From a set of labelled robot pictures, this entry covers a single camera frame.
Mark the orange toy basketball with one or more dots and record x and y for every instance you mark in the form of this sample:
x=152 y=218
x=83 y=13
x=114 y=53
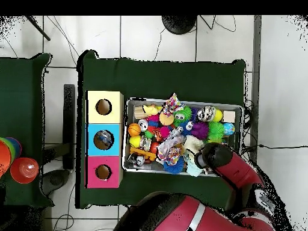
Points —
x=134 y=129

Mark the cream waffle cloth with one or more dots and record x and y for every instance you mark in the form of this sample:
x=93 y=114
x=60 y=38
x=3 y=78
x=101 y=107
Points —
x=193 y=142

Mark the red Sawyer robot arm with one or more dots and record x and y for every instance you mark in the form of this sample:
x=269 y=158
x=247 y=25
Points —
x=240 y=173

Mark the wooden box with three holes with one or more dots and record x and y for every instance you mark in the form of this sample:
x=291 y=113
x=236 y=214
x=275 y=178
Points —
x=115 y=118

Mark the blue spiky rubber ball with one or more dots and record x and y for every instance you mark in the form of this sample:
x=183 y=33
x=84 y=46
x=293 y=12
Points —
x=173 y=166

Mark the purple knobby rubber ball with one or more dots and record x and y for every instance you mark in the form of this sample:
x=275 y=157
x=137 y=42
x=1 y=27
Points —
x=199 y=130

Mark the green spiky rubber ball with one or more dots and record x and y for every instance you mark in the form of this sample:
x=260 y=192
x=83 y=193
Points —
x=216 y=130

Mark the yellow ball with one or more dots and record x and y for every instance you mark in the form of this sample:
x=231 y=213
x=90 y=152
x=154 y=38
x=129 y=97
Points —
x=218 y=115

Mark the blue globe ball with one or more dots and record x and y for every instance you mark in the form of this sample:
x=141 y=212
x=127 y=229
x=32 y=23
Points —
x=228 y=128

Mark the plain wooden block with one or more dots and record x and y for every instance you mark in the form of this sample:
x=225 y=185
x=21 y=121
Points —
x=229 y=116

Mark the black upright panel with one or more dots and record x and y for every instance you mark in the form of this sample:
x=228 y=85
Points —
x=69 y=108

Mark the black round stand base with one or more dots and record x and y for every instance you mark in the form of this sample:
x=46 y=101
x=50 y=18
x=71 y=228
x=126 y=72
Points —
x=179 y=24

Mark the grey oval floor base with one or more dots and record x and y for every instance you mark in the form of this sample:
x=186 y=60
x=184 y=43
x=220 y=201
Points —
x=56 y=179

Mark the dark green side tablecloth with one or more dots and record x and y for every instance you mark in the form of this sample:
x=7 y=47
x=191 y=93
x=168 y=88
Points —
x=21 y=96

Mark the red plastic cup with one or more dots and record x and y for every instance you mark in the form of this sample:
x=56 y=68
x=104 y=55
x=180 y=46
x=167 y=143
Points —
x=24 y=170

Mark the black tripod leg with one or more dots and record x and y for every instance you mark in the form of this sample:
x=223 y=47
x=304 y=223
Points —
x=38 y=28

